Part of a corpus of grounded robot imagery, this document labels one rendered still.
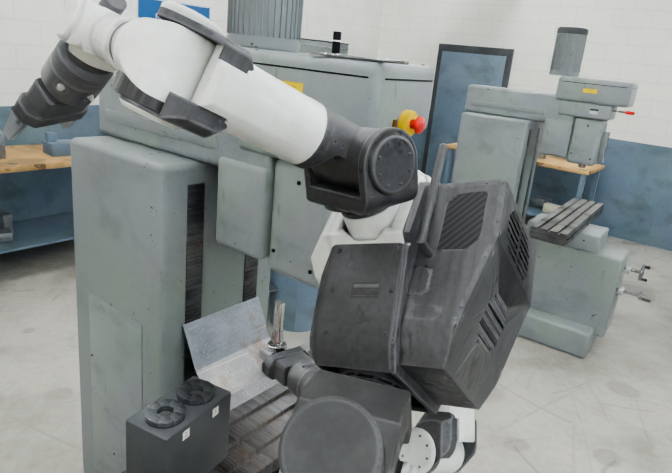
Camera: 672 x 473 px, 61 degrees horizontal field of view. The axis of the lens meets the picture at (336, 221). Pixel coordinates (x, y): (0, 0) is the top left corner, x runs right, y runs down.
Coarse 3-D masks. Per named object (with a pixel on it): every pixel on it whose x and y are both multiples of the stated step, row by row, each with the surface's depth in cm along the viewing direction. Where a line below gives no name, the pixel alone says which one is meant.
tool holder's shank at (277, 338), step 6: (276, 300) 136; (282, 300) 136; (276, 306) 134; (282, 306) 134; (276, 312) 135; (282, 312) 135; (276, 318) 135; (282, 318) 136; (276, 324) 136; (282, 324) 136; (276, 330) 136; (282, 330) 137; (276, 336) 136; (282, 336) 137; (276, 342) 136
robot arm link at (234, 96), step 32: (224, 64) 63; (224, 96) 63; (256, 96) 66; (288, 96) 69; (192, 128) 65; (224, 128) 66; (256, 128) 67; (288, 128) 69; (320, 128) 72; (288, 160) 74
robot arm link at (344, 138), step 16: (336, 112) 77; (336, 128) 74; (352, 128) 76; (368, 128) 77; (320, 144) 73; (336, 144) 74; (352, 144) 75; (320, 160) 74; (336, 160) 77; (352, 160) 75; (320, 176) 82; (336, 176) 79; (352, 176) 75
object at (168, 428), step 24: (192, 384) 136; (144, 408) 128; (168, 408) 128; (192, 408) 130; (216, 408) 133; (144, 432) 121; (168, 432) 121; (192, 432) 126; (216, 432) 135; (144, 456) 123; (168, 456) 120; (192, 456) 129; (216, 456) 138
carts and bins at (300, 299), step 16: (272, 272) 392; (272, 288) 388; (288, 288) 386; (304, 288) 385; (272, 304) 399; (288, 304) 390; (304, 304) 390; (272, 320) 403; (288, 320) 394; (304, 320) 395
